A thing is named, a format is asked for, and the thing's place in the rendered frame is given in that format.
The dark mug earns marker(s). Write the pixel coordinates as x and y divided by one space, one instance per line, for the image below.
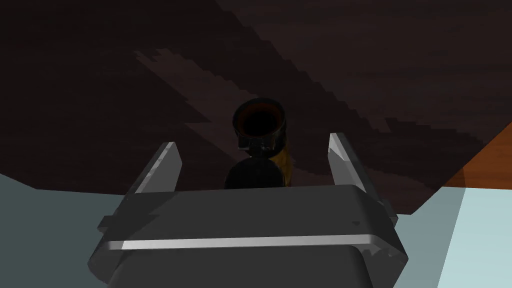
259 123

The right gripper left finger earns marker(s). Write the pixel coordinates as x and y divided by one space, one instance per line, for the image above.
160 172

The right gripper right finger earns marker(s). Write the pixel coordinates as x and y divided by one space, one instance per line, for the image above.
344 166

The black round object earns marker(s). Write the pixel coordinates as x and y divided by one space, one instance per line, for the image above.
253 174

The yellow object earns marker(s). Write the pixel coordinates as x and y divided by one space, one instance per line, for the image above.
283 163

